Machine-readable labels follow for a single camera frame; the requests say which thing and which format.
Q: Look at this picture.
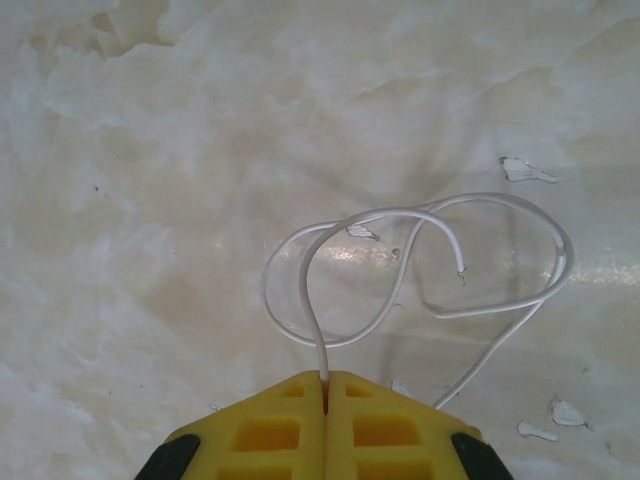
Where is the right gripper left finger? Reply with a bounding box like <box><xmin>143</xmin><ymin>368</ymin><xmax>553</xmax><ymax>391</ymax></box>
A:
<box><xmin>142</xmin><ymin>369</ymin><xmax>329</xmax><ymax>480</ymax></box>

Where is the thin white cable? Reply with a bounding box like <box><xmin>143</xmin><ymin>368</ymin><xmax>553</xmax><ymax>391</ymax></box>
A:
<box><xmin>259</xmin><ymin>192</ymin><xmax>575</xmax><ymax>412</ymax></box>

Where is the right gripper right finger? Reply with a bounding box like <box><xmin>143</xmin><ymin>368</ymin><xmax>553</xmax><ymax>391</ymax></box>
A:
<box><xmin>327</xmin><ymin>369</ymin><xmax>506</xmax><ymax>480</ymax></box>

